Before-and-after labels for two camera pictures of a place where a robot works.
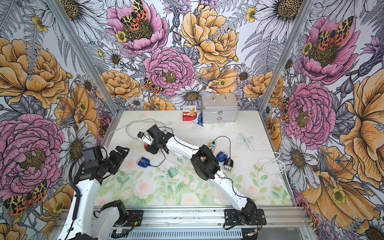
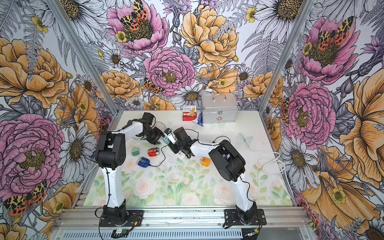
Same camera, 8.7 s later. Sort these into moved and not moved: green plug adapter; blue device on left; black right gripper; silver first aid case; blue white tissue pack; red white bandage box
Moved: black right gripper; green plug adapter
Not moved: red white bandage box; silver first aid case; blue device on left; blue white tissue pack
